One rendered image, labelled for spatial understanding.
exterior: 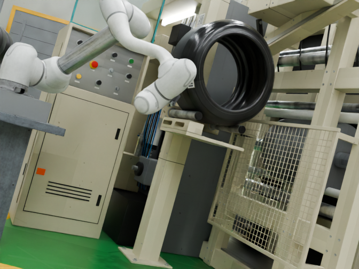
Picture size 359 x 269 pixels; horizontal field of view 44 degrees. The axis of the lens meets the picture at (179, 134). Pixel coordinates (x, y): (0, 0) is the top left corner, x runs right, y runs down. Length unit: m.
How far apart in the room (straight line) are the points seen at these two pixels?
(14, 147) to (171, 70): 0.99
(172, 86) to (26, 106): 0.89
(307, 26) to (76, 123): 1.48
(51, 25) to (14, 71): 9.84
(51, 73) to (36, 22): 9.85
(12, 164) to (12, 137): 0.14
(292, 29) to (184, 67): 1.09
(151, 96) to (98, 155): 1.16
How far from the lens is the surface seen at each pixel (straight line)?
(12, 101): 2.36
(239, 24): 2.47
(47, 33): 12.22
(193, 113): 2.34
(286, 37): 2.75
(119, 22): 2.10
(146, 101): 1.79
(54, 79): 2.52
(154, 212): 2.72
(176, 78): 1.76
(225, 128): 2.58
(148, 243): 2.76
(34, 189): 2.86
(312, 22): 2.62
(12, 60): 2.45
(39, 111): 2.40
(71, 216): 2.93
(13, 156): 2.41
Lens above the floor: 0.71
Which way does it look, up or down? 2 degrees up
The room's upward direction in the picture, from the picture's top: 16 degrees clockwise
